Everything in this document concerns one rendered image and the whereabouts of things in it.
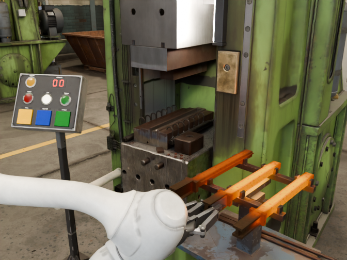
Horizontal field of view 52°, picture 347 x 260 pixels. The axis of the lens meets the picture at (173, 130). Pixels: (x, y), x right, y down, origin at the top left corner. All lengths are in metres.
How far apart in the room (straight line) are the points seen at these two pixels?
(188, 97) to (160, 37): 0.64
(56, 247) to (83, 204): 1.94
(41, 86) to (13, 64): 4.44
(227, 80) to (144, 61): 0.37
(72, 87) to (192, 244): 0.98
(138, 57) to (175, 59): 0.17
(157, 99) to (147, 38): 0.47
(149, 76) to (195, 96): 0.33
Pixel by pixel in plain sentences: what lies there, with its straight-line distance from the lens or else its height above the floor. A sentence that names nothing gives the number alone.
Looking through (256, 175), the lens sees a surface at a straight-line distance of 1.19.
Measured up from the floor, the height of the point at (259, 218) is 1.01.
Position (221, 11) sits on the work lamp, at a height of 1.51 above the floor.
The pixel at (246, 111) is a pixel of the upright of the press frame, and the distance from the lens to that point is 1.51.
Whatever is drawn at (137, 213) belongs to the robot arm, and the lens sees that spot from 0.65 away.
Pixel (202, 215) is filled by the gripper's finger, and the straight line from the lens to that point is 0.96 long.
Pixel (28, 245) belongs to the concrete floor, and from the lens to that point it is 2.70.
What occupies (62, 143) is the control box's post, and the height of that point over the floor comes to 0.83.
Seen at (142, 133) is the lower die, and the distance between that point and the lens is 1.67.
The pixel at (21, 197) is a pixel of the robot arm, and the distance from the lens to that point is 0.77.
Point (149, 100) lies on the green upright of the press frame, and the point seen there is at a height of 1.06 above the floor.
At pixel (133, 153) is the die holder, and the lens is 1.67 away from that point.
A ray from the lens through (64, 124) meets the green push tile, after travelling 1.80.
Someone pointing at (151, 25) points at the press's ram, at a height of 1.45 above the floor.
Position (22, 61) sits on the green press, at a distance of 6.40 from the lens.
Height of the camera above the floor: 1.54
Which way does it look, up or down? 20 degrees down
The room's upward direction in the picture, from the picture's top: straight up
